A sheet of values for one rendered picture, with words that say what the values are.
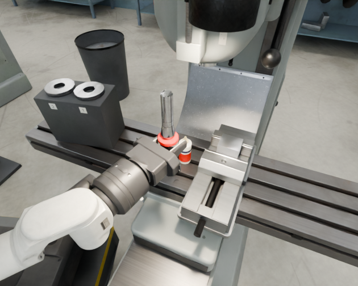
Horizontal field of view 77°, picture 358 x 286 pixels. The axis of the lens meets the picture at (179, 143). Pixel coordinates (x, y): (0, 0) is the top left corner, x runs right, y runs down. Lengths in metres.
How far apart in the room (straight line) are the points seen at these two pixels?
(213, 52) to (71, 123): 0.55
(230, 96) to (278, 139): 1.44
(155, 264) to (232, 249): 0.68
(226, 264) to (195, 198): 0.83
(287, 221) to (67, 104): 0.71
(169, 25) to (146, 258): 0.68
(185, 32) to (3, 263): 0.43
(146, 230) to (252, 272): 0.98
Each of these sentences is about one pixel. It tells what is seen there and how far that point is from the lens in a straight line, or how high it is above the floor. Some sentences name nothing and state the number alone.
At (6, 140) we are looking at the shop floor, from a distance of 2.67.
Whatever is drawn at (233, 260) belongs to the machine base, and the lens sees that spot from 1.40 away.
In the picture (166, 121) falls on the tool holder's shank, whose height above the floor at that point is 1.21.
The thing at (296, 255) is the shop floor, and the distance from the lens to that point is 1.75.
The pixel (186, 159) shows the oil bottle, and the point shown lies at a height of 0.95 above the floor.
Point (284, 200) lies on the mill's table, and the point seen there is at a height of 0.93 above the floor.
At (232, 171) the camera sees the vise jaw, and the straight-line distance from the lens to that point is 0.62.
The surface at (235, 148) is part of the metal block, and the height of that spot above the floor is 1.06.
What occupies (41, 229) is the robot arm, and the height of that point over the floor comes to 1.19.
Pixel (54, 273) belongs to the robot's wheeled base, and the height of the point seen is 0.59.
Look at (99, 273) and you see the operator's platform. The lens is 1.21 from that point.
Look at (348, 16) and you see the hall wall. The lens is 4.90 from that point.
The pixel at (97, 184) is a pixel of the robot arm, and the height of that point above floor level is 1.17.
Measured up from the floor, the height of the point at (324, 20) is 0.35.
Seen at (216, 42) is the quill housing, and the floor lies 1.36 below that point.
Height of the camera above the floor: 1.52
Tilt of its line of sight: 46 degrees down
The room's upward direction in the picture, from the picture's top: straight up
